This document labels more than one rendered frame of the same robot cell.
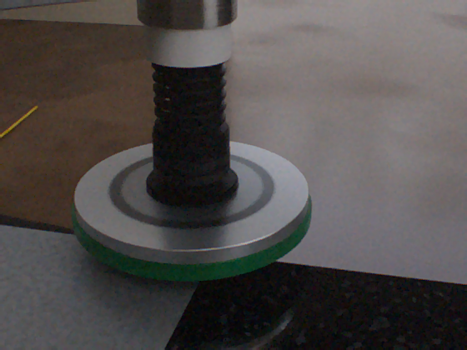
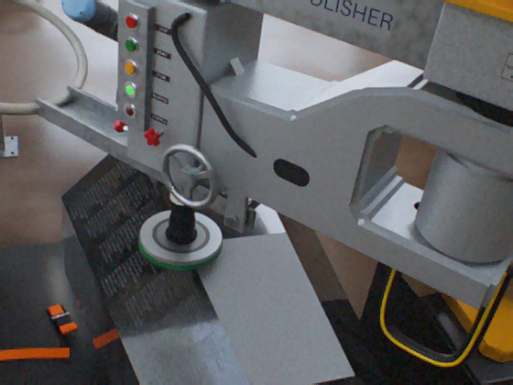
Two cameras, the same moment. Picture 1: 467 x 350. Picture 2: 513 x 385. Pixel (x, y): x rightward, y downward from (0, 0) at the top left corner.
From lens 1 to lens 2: 191 cm
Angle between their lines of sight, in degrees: 100
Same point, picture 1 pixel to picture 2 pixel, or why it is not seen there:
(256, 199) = not seen: hidden behind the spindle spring
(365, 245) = not seen: outside the picture
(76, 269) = (216, 268)
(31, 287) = (231, 272)
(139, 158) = (172, 253)
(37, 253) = (216, 280)
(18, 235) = (212, 291)
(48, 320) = (239, 262)
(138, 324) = (226, 246)
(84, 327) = (235, 254)
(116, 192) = (199, 247)
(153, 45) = not seen: hidden behind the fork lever
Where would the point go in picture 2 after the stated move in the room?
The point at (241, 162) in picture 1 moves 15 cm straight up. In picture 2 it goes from (157, 229) to (158, 182)
